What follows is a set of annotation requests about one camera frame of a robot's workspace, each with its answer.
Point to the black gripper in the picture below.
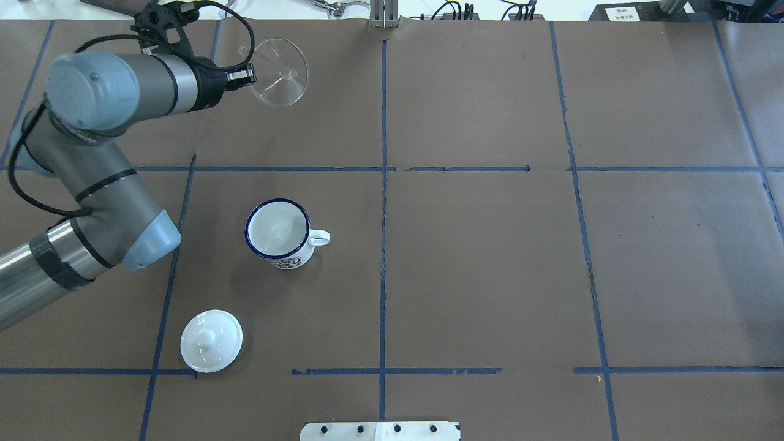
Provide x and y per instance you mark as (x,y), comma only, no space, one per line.
(210,89)

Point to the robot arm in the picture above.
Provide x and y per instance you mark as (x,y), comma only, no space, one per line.
(92,98)

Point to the white enamel mug blue rim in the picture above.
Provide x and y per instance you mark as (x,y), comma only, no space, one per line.
(279,231)

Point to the black power strip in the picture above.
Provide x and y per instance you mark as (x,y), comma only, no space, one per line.
(448,16)

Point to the white ceramic lid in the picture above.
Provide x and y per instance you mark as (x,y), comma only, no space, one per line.
(211,341)

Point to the black box with label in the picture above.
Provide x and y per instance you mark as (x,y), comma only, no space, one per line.
(626,12)

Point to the aluminium frame post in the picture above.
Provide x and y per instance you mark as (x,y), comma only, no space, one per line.
(384,14)

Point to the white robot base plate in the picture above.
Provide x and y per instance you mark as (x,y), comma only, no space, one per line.
(382,430)

